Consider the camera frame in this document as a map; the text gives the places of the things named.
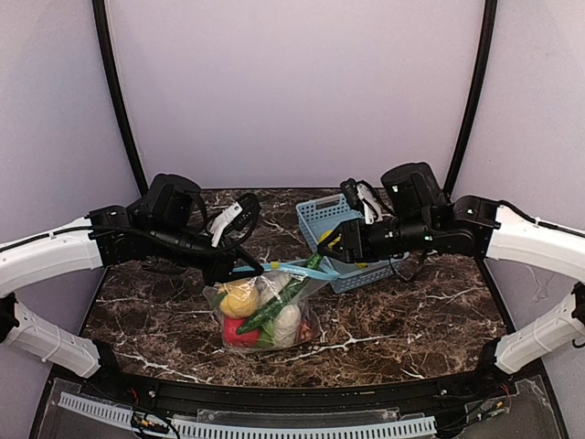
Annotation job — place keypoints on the yellow banana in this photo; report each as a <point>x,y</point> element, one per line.
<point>330,238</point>

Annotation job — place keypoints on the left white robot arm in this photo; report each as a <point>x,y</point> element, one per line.
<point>169,222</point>

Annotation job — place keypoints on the dark red apple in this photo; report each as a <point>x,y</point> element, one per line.
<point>305,332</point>

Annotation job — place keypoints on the white cauliflower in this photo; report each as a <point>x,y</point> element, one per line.
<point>271,284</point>

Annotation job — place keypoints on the black frame post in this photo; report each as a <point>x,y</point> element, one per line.
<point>474,95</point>
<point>115,90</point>

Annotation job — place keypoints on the white slotted cable duct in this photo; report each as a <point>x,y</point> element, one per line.
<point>222,424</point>

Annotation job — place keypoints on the right black frame post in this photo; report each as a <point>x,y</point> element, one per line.
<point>474,95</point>

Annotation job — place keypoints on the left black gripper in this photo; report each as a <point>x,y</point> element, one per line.
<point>224,268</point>

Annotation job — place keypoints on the orange fruit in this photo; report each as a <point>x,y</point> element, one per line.
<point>241,299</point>

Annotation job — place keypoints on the left black frame post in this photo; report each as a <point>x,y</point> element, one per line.
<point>115,90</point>

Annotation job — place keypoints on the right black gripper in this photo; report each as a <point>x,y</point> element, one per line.
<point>352,240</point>

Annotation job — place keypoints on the clear zip top bag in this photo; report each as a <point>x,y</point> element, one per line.
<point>264,344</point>

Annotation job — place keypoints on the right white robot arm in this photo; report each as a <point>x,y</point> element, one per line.
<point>423,219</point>

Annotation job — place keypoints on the green cucumber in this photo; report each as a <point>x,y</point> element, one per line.
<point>301,274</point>

